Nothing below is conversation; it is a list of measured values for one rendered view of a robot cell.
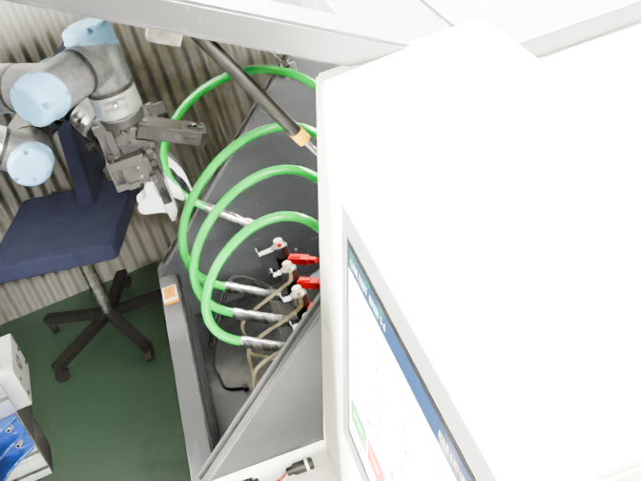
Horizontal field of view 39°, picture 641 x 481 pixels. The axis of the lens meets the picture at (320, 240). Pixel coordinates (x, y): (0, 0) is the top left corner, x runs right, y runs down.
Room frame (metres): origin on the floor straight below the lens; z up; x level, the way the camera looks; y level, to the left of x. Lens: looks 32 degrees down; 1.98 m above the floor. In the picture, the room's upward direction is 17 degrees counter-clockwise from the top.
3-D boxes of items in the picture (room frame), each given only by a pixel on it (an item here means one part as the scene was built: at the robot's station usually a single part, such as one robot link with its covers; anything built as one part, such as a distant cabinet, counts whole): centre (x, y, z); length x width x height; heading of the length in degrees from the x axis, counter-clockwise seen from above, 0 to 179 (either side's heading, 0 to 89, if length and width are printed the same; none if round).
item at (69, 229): (2.94, 0.84, 0.54); 0.63 x 0.60 x 1.08; 100
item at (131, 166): (1.39, 0.25, 1.38); 0.09 x 0.08 x 0.12; 95
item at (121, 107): (1.38, 0.24, 1.46); 0.08 x 0.08 x 0.05
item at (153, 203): (1.37, 0.25, 1.27); 0.06 x 0.03 x 0.09; 95
